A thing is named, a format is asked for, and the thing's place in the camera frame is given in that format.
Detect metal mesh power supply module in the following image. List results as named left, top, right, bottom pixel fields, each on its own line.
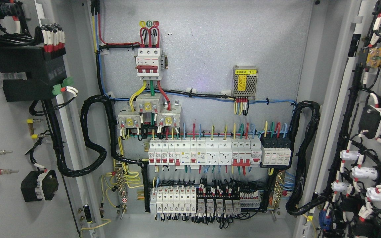
left=232, top=65, right=258, bottom=97

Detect left door rotary selector switch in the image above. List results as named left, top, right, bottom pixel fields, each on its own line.
left=20, top=170, right=59, bottom=202

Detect left black corrugated cable conduit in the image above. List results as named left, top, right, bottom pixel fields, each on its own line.
left=58, top=94, right=145, bottom=178

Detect black digital power meter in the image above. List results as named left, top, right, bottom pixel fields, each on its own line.
left=0, top=45, right=67, bottom=102

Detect grey cabinet door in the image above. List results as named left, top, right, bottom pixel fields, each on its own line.
left=286, top=0, right=381, bottom=238
left=0, top=0, right=101, bottom=238

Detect black surge protector module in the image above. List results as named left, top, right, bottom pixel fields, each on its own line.
left=260, top=136, right=291, bottom=168

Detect white three-pole main breaker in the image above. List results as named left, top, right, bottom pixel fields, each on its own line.
left=136, top=47, right=166, bottom=80

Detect lower relay and breaker row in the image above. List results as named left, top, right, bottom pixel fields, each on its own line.
left=148, top=178, right=263, bottom=222

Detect three grey current transformers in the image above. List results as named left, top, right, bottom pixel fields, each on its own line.
left=117, top=93, right=182, bottom=129

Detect right black corrugated cable conduit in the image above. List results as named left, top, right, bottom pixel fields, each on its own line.
left=285, top=100, right=321, bottom=217

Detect white DIN socket breaker row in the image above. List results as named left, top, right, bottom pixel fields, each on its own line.
left=148, top=137, right=263, bottom=169

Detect yellow terminal post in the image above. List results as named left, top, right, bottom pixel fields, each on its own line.
left=26, top=118, right=48, bottom=140

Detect black corrugated cable conduit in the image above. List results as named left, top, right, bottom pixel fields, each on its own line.
left=285, top=100, right=321, bottom=217
left=58, top=94, right=145, bottom=178

